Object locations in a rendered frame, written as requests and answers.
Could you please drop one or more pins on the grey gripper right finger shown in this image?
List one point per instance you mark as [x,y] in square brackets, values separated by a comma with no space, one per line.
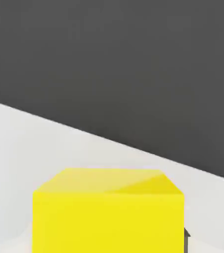
[187,242]

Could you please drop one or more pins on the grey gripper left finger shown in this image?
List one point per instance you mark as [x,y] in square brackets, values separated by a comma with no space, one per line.
[25,243]

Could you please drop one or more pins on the small yellow cube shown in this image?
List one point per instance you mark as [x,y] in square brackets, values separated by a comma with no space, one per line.
[107,217]

